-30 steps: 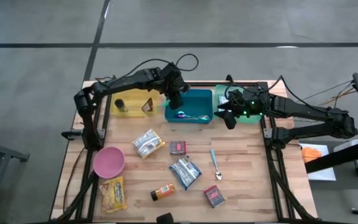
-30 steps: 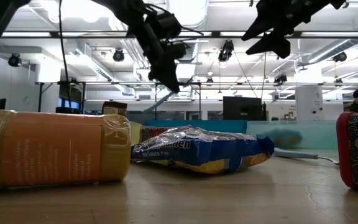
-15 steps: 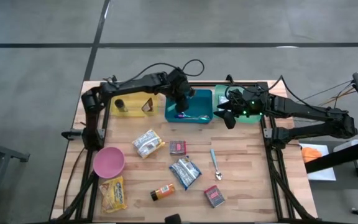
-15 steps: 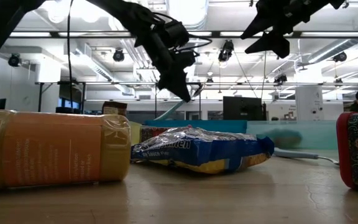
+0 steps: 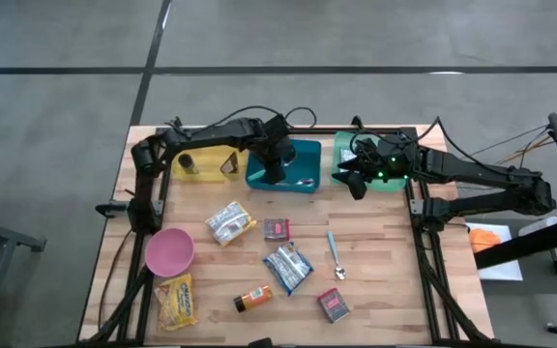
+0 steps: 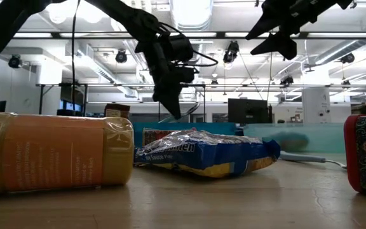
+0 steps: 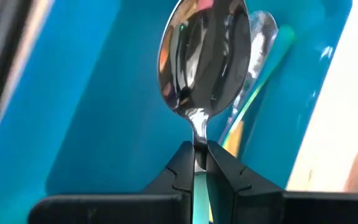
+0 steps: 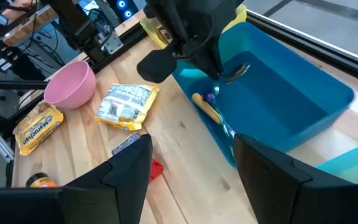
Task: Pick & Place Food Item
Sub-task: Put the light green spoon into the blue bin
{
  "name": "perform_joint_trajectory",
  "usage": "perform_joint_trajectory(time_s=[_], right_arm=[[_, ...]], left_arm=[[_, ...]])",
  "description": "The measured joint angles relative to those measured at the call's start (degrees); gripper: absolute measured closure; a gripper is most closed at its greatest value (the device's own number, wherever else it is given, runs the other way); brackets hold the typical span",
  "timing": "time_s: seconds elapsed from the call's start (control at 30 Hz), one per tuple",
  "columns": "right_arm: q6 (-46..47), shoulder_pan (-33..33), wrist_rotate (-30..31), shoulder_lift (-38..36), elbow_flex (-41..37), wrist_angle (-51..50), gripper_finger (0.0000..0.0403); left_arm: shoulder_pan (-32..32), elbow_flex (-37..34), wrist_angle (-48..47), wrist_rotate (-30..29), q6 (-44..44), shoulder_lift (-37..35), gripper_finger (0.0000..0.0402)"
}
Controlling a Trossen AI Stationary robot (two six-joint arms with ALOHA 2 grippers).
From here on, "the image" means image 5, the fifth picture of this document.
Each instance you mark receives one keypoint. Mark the orange spice bottle black cap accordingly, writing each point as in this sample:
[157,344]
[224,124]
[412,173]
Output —
[254,297]

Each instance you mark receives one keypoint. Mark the yellow and silver ramen packet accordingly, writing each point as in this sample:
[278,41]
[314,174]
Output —
[230,223]

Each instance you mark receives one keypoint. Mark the yellow Maruchan ramen packet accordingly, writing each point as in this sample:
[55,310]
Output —
[177,302]

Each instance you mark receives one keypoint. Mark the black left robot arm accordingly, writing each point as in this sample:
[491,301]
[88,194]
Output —
[211,133]

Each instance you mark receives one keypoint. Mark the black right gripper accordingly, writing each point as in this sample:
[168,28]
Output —
[385,159]

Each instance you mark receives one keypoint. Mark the brown snack pouch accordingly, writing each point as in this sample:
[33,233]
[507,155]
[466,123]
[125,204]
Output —
[230,165]

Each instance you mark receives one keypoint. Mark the black table-level camera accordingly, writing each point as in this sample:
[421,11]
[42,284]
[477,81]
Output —
[260,343]

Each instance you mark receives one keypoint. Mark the pink plastic bowl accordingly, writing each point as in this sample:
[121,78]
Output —
[169,252]

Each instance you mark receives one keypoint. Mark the small red candy packet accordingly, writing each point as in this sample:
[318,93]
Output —
[276,229]

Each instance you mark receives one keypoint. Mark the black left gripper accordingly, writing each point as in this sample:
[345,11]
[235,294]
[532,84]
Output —
[273,145]

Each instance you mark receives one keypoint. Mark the orange cloth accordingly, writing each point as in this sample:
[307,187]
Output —
[484,240]

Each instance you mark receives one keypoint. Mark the white paper sheet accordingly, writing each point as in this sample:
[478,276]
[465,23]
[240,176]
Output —
[501,273]

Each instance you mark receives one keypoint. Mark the translucent green plastic bin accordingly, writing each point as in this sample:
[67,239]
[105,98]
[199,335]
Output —
[389,185]

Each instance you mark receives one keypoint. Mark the clear bottle black cap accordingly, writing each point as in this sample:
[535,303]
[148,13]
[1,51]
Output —
[187,162]

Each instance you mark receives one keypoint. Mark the red patterned spice tin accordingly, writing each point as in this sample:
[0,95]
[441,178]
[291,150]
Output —
[334,304]

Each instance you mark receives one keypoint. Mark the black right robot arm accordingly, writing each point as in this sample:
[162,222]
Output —
[477,169]

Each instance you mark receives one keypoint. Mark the blue plastic bin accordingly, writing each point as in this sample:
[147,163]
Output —
[305,164]

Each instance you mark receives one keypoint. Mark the blue ramen packet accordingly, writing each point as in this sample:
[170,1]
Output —
[288,267]

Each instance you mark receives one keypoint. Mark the black frame clamp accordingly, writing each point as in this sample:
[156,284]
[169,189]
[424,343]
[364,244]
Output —
[177,122]
[357,123]

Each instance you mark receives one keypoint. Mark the yellow plastic bin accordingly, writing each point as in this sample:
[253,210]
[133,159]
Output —
[208,166]

